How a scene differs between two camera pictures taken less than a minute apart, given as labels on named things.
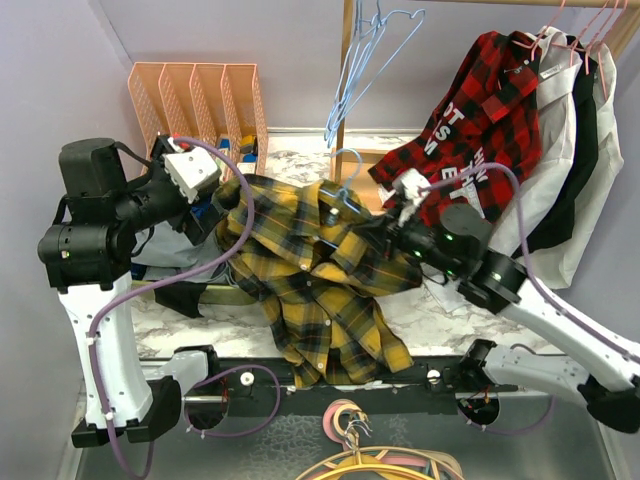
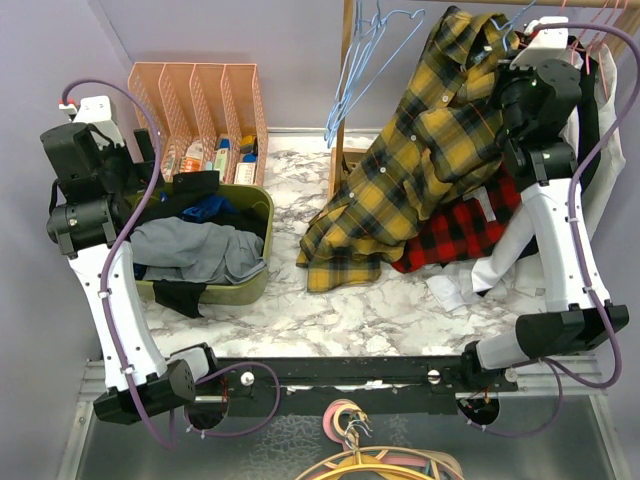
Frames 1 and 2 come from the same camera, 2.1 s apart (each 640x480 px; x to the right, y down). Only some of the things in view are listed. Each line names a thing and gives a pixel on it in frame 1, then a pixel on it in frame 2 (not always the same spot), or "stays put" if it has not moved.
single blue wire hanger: [344, 190] -> [507, 25]
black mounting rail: [429, 377] stays put
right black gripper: [398, 233] -> [506, 74]
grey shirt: [166, 253] stays put
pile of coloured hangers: [346, 422] stays put
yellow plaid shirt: [317, 259] -> [444, 137]
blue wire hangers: [378, 41] stays put
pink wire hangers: [590, 36] stays put
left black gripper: [198, 226] -> [140, 172]
